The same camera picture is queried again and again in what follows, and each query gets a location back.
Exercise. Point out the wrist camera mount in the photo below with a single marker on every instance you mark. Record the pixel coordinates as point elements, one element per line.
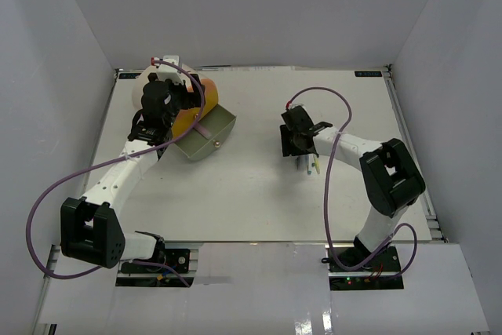
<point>166,68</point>
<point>291,105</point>

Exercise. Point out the pink highlighter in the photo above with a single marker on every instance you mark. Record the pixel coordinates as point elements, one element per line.
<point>203,131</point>

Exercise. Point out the teal cap marker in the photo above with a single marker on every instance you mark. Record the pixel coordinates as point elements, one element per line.
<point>310,164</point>

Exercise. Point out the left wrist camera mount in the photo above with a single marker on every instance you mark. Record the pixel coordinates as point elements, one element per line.
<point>166,68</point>

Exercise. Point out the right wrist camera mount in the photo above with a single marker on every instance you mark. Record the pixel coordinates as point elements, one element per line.
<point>291,105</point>

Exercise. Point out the cream cylindrical drawer organizer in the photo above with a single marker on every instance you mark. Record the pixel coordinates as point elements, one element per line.
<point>142,80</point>

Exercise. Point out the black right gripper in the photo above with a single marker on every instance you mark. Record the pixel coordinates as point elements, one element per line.
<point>288,148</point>

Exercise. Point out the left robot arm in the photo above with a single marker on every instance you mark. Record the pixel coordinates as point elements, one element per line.
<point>90,226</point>

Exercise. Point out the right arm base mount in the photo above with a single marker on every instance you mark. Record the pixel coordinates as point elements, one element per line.
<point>376,275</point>

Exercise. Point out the peach top drawer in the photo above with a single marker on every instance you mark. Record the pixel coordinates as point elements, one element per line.
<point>206,83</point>

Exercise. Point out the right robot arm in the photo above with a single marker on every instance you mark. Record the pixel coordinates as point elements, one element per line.
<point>392,180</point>

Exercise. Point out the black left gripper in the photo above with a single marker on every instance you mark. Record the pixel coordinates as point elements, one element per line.
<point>192,100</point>

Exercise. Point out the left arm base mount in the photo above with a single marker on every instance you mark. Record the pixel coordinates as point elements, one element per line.
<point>170,267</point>

